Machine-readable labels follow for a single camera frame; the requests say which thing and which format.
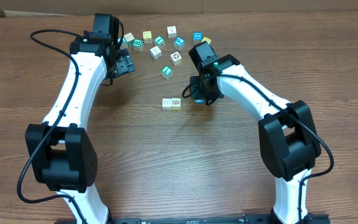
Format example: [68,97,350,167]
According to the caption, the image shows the white block red picture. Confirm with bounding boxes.
[195,99,205,104]
[170,52,182,66]

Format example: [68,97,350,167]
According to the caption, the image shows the white block yellow side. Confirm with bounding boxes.
[172,98,181,110]

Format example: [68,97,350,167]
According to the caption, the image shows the green letter L block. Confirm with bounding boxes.
[161,65,173,80]

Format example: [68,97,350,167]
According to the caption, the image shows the white engraved block blue side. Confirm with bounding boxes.
[162,98,172,110]

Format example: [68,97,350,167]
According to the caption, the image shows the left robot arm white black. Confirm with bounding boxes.
[17,14,135,223]

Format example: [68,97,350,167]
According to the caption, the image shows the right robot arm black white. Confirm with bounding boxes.
[185,42,321,223]

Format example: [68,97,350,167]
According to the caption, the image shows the green block far left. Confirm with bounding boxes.
[120,37,128,49]

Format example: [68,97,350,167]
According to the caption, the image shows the green letter R block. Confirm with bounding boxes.
[132,39,144,52]

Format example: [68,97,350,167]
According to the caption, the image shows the plain wooden block number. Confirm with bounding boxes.
[124,32,135,47]

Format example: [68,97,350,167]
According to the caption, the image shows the yellow top block left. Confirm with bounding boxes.
[142,30,153,44]

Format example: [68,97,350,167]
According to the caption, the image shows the green block number four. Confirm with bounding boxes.
[154,35,165,48]

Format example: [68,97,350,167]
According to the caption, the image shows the blue block top right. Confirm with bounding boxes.
[192,32,203,45]

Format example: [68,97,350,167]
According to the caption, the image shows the blue letter P block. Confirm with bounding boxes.
[174,37,185,50]

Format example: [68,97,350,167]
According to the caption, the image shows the white block top centre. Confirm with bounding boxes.
[167,26,177,39]

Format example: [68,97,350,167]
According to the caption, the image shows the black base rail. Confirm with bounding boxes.
[106,213,331,224]

